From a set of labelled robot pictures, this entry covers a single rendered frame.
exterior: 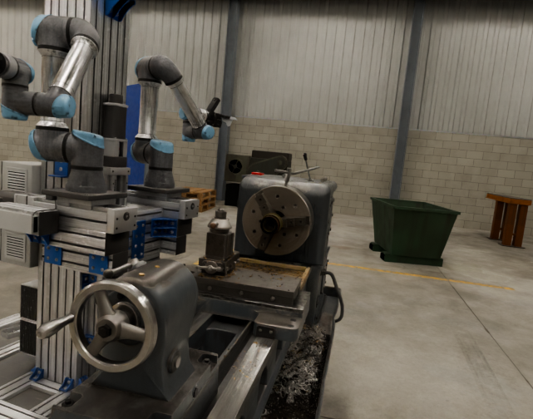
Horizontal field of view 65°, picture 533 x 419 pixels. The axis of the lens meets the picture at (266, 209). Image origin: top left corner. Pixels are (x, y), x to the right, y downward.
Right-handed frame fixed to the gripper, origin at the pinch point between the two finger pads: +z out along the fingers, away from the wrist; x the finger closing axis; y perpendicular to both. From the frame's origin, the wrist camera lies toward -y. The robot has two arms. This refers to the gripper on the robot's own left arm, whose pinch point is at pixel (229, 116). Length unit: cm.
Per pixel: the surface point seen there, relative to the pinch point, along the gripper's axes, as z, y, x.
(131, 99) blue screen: 192, 10, -437
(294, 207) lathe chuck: -32, 32, 86
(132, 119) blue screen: 191, 41, -425
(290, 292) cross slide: -82, 44, 127
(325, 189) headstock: -12, 23, 86
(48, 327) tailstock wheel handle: -156, 30, 139
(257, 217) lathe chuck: -40, 40, 72
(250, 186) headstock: -30, 30, 56
